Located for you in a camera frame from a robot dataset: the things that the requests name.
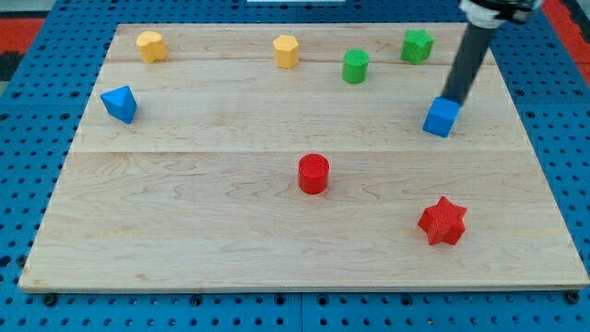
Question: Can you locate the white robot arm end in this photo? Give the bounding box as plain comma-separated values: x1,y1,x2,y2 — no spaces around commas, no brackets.
459,0,544,30

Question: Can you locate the wooden board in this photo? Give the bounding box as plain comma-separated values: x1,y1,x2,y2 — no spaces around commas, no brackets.
19,23,589,293

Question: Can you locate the red cylinder block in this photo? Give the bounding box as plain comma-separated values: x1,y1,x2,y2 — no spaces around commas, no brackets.
298,153,330,195

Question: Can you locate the green cylinder block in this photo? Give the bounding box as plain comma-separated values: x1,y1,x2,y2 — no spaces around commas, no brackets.
341,49,370,84

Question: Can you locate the yellow hexagon block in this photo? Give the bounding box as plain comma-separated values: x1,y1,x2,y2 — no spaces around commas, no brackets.
273,35,300,69

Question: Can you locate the red star block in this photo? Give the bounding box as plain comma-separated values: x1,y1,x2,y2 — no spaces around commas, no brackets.
418,196,467,245

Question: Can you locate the blue cube block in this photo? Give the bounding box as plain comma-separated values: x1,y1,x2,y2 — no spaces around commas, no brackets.
422,97,462,137

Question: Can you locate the yellow heart block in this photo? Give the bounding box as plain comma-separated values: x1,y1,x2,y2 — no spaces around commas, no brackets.
136,30,168,64

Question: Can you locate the blue triangle block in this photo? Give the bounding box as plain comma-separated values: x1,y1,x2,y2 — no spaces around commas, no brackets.
100,86,137,125

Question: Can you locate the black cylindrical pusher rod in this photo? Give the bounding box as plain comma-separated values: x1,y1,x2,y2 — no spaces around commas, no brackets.
442,23,496,105

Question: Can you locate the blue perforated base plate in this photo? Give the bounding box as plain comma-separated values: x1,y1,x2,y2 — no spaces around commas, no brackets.
1,1,589,331

